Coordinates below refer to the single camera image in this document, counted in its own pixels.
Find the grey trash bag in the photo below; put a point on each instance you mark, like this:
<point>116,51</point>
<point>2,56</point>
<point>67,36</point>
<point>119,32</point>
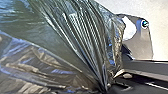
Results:
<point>50,50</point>

